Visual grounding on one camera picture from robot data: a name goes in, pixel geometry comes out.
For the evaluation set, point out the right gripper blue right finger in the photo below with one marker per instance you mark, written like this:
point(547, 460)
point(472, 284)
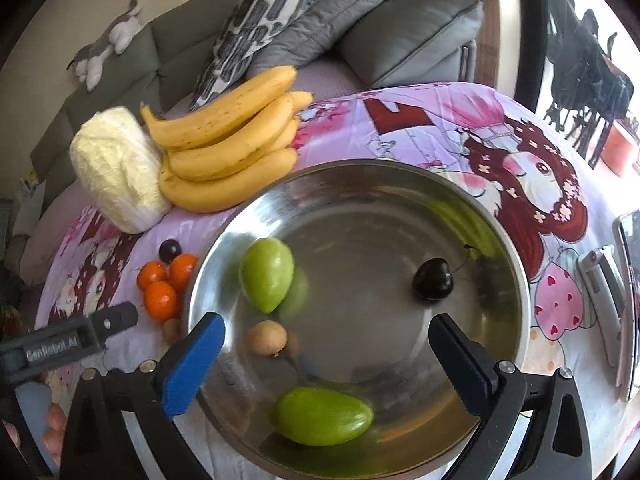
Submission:
point(468, 366)

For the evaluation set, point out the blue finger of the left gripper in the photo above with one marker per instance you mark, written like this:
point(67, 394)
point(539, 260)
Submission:
point(108, 322)
point(34, 400)

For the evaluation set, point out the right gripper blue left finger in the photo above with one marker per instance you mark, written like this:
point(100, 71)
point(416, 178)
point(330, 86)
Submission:
point(184, 366)

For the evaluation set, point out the brown longan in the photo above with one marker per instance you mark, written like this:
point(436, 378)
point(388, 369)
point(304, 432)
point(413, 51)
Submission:
point(172, 331)
point(267, 338)

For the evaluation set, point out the orange mandarin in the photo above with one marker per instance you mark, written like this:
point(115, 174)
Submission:
point(180, 271)
point(161, 301)
point(150, 273)

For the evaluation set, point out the dark cherry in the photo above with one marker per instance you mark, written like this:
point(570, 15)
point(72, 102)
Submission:
point(169, 250)
point(434, 279)

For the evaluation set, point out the green jujube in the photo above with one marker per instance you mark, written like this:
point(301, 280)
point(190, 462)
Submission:
point(320, 417)
point(266, 273)

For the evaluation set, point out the silver metal plate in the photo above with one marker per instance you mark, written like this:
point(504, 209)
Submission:
point(358, 231)

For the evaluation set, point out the bottom yellow banana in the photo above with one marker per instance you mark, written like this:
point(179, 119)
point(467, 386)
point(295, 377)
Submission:
point(221, 194)

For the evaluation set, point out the yellow banana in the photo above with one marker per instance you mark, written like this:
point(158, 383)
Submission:
point(226, 113)
point(200, 164)
point(221, 194)
point(282, 140)

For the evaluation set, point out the napa cabbage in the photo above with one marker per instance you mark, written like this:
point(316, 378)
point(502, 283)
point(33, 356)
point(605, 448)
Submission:
point(118, 165)

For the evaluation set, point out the silver phone stand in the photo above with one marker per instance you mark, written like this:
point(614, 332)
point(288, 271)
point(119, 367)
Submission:
point(611, 276)

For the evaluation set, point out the middle yellow banana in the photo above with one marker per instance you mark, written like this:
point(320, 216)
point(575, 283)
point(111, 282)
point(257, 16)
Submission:
point(200, 164)

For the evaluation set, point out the cartoon printed tablecloth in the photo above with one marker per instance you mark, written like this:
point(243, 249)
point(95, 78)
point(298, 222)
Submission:
point(549, 200)

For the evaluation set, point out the top yellow banana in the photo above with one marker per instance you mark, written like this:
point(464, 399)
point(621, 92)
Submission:
point(226, 113)

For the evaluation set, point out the grey white plush toy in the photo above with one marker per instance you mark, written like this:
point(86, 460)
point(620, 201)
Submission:
point(89, 60)

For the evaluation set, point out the green sofa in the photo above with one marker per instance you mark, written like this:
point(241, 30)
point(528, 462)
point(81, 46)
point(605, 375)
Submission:
point(159, 68)

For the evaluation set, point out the dark grey leather cushion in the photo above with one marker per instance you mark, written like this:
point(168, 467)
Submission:
point(414, 41)

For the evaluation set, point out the grey quilted cushion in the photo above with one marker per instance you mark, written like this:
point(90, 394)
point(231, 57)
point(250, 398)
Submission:
point(312, 34)

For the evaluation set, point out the black white patterned cushion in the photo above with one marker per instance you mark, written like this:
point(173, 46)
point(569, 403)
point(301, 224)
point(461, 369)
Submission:
point(252, 25)

